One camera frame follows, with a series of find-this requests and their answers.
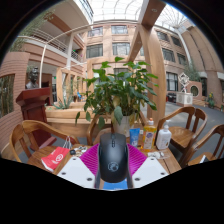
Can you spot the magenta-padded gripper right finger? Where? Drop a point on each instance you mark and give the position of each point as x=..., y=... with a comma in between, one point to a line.
x=146, y=168

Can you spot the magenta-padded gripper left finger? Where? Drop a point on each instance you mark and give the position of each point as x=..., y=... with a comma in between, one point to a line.
x=78, y=168

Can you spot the black computer mouse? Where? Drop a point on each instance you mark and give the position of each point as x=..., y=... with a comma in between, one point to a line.
x=113, y=156

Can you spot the white printed sticker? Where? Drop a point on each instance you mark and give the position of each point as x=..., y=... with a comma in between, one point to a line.
x=81, y=150

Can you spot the red paper bag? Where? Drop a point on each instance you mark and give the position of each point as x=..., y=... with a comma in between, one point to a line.
x=55, y=159

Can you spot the yellow liquid bottle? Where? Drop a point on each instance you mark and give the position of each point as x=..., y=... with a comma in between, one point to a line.
x=149, y=136

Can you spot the blue tube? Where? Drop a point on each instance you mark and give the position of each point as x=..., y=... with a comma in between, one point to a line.
x=134, y=136

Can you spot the white pump bottle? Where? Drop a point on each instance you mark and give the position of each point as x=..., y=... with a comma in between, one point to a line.
x=163, y=138

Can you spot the wooden armchair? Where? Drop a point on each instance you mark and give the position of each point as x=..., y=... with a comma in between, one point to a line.
x=181, y=133
x=91, y=131
x=26, y=128
x=210, y=154

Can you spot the long wooden planter box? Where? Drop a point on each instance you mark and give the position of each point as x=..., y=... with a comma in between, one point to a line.
x=63, y=116

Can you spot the agave plant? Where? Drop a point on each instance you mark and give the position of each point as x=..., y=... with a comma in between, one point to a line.
x=63, y=104

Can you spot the dark red wooden lectern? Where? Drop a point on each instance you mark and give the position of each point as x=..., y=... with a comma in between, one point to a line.
x=33, y=106

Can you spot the green potted plant white pot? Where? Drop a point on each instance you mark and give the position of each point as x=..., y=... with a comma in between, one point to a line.
x=120, y=86

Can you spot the potted yellow flower plant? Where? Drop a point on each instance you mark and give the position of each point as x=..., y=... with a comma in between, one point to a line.
x=211, y=100

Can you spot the dark bust statue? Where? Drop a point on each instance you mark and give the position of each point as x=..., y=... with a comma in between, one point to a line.
x=32, y=78

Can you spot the white sculpture on pedestal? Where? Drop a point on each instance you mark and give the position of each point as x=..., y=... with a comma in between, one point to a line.
x=184, y=99

